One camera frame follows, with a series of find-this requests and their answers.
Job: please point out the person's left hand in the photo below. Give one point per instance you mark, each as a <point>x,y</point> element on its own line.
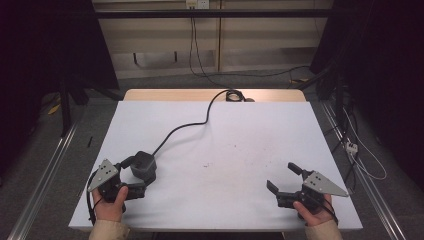
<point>110,208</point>

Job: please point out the black curtain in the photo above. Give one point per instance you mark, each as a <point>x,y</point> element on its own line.
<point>380,66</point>
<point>46,46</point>

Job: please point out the yellow floor tape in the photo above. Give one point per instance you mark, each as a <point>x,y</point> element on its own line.
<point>53,108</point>
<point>300,80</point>

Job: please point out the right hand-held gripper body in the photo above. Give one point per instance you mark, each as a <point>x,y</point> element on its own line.
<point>313,190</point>

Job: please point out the black horizontal bar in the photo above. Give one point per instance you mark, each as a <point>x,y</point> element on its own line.
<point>213,13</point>

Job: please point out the black power adapter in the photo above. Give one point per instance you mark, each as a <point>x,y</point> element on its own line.
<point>144,166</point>

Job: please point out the person's right hand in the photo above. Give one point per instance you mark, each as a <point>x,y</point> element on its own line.
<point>315,216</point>

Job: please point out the aluminium floor rail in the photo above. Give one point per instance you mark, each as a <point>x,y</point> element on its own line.
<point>370,186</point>
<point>40,186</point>

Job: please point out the white power strip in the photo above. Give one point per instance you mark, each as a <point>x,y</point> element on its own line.
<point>351,147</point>

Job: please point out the black metal stand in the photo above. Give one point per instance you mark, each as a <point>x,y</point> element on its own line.
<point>65,110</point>
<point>337,96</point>

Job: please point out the white table board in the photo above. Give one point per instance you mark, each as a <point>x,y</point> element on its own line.
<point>226,173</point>

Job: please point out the white wall socket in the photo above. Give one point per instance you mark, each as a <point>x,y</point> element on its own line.
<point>197,3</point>

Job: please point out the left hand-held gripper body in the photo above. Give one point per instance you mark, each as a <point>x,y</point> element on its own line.
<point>106,176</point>

